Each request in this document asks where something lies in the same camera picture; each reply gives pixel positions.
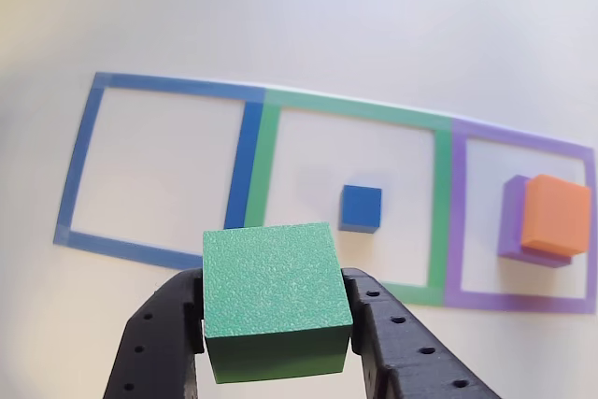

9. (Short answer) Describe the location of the large orange cube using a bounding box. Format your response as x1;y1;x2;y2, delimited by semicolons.
520;173;593;258

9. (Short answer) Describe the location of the blue square tape frame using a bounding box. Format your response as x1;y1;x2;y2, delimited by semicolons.
51;71;267;272

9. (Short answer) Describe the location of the large purple cube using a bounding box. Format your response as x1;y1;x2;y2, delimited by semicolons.
497;174;574;269

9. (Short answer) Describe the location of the green square tape frame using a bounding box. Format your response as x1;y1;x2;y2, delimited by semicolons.
243;88;454;307

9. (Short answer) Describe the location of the medium green cube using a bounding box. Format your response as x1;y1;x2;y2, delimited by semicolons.
201;221;353;385

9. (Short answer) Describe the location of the small blue cube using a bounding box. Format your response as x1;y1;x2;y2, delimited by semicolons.
337;183;383;235

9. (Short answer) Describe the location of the purple square tape frame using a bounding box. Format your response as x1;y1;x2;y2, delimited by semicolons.
443;116;598;315

